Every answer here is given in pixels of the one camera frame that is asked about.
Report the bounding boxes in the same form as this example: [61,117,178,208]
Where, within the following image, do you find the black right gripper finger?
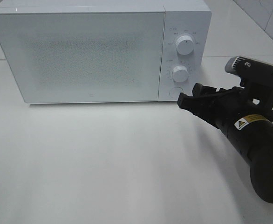
[192,83,219,98]
[177,93,211,118]

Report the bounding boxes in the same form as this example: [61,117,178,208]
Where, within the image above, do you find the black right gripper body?
[203,85,273,154]

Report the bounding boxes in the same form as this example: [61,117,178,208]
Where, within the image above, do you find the round white door button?
[169,87,183,100]

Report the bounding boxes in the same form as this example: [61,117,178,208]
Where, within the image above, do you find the white microwave door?
[0,12,164,104]

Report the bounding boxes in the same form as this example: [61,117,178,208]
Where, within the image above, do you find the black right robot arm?
[177,83,273,204]

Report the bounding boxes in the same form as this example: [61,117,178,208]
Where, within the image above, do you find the lower white timer knob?
[172,65,189,83]

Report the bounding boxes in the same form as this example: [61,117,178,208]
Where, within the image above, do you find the upper white power knob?
[175,34,194,56]

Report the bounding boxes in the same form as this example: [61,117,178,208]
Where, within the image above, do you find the white microwave oven body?
[0,0,212,102]

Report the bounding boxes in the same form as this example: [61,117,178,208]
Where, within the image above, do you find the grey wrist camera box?
[225,56,273,88]

